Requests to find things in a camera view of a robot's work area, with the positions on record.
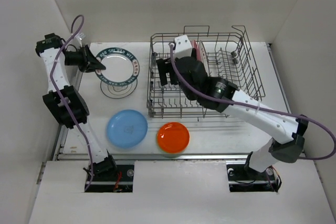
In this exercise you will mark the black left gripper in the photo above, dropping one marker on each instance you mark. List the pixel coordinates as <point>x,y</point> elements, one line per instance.
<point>88,59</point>

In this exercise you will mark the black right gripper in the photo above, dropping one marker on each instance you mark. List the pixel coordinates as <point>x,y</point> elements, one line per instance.
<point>162,65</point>

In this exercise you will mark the white plate dark patterned rim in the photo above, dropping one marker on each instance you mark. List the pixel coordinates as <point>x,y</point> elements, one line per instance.
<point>121,67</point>

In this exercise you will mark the white plate green rim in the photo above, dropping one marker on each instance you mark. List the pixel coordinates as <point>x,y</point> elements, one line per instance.
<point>115,92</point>

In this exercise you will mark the pink plate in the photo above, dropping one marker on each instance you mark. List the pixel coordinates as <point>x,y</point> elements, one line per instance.
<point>196,51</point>

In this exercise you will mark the blue plate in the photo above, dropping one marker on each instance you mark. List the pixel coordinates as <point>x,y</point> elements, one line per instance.
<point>126,129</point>

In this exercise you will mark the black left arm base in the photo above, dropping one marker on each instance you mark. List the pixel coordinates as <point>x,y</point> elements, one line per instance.
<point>120,182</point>

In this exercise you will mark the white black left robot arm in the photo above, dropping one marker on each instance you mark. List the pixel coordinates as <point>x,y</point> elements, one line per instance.
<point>67,105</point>

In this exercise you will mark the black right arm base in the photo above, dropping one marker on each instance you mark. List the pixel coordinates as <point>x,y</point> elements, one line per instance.
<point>241,180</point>

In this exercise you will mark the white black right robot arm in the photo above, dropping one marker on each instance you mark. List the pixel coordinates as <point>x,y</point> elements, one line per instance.
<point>257,119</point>

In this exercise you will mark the white plate orange sunburst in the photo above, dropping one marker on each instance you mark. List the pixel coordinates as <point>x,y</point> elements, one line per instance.
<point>203,56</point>

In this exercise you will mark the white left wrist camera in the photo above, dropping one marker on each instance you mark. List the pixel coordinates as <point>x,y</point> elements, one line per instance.
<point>79,37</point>

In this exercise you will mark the grey wire dish rack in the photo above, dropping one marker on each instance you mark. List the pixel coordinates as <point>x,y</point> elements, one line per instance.
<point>228,63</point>

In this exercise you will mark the aluminium front rail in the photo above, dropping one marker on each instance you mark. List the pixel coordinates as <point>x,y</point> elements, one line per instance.
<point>152,157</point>

